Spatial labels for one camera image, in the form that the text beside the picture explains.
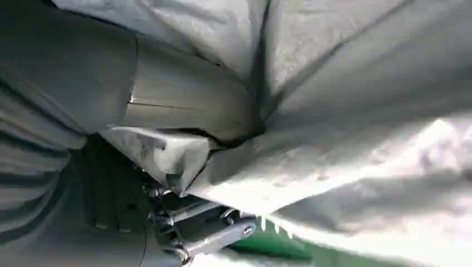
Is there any green conveyor belt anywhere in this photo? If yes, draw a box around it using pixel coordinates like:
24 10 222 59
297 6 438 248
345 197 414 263
228 219 410 267

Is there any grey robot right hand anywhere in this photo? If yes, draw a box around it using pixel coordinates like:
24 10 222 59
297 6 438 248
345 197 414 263
0 0 265 265

